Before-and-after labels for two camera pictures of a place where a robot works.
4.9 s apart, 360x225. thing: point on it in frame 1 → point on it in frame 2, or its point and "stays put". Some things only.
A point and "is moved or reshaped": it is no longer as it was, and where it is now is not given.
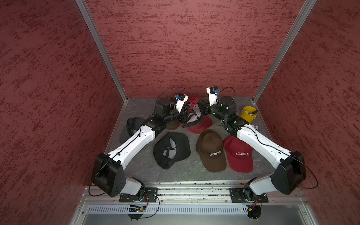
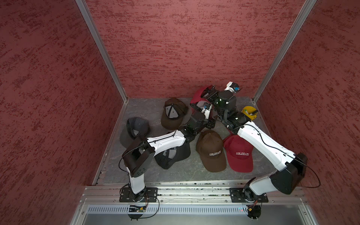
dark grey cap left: x=133 y=124 stays put
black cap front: x=172 y=147 stays put
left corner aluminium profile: x=102 y=47 stays put
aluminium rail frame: x=199 y=198 stays put
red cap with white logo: x=239 y=155 stays put
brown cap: x=209 y=146 stays put
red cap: x=197 y=123 is moved or reshaped
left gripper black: x=183 y=116 → x=211 y=123
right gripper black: x=205 y=106 → x=214 y=93
